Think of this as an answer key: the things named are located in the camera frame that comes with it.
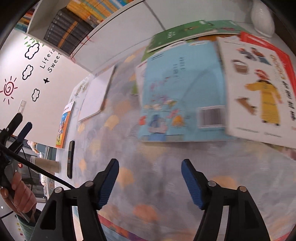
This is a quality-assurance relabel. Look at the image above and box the light blue cover book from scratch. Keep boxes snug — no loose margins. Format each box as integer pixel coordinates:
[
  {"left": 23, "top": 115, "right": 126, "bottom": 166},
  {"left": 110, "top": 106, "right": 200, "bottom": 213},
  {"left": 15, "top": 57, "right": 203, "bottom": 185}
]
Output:
[{"left": 138, "top": 41, "right": 229, "bottom": 143}]

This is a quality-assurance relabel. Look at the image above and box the row of black spine books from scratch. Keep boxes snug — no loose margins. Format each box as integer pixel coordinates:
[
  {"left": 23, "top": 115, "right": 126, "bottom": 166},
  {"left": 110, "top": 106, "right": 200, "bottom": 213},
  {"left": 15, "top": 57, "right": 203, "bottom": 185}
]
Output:
[{"left": 44, "top": 7, "right": 93, "bottom": 55}]

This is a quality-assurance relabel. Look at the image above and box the row of colourful spine books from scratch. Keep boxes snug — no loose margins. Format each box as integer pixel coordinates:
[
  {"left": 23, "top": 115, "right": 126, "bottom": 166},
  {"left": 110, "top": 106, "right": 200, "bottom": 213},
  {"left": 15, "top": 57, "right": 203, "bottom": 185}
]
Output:
[{"left": 15, "top": 0, "right": 131, "bottom": 33}]

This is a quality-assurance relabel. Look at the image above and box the teal green cover book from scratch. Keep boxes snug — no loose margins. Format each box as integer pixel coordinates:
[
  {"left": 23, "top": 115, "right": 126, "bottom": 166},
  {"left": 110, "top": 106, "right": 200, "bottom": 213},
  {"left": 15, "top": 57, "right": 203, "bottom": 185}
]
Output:
[{"left": 206, "top": 20, "right": 248, "bottom": 35}]

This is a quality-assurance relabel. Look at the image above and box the dark green cover book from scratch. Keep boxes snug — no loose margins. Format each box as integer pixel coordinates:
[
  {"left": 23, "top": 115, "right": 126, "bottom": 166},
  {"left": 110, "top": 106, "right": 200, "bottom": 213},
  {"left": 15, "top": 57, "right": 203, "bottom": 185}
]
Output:
[{"left": 142, "top": 20, "right": 215, "bottom": 61}]

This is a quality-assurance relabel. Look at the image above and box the orange comic cover book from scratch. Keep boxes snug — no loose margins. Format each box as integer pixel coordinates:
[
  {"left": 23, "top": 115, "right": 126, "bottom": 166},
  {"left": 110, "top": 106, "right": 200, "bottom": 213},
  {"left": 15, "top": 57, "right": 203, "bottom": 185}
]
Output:
[{"left": 56, "top": 101, "right": 75, "bottom": 148}]

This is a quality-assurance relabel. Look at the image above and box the white ribbed ceramic vase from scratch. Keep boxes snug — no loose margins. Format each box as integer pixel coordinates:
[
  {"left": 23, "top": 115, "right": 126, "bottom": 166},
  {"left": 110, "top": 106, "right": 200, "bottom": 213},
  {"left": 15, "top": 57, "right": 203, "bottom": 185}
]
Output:
[{"left": 250, "top": 0, "right": 275, "bottom": 38}]

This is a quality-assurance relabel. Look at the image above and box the person's left hand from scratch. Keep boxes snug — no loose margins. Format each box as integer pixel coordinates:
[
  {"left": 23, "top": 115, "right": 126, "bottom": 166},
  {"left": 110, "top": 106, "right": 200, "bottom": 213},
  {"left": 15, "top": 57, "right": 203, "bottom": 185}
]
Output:
[{"left": 1, "top": 172, "right": 37, "bottom": 216}]

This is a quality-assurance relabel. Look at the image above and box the white emperor cover book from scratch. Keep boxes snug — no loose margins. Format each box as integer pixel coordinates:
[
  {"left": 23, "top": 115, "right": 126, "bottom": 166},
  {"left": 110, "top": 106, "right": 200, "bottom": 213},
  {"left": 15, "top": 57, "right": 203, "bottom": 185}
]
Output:
[{"left": 217, "top": 38, "right": 295, "bottom": 148}]

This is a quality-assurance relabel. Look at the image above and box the white bookshelf unit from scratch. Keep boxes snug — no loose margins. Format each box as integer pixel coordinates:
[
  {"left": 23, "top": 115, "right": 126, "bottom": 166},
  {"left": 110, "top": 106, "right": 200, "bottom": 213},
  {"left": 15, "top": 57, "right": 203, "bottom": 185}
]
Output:
[{"left": 25, "top": 0, "right": 255, "bottom": 75}]

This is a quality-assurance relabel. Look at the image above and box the white back cover book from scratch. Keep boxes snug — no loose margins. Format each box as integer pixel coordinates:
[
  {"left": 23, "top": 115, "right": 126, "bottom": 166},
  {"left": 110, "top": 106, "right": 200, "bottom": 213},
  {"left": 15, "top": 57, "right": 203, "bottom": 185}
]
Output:
[{"left": 78, "top": 65, "right": 115, "bottom": 121}]

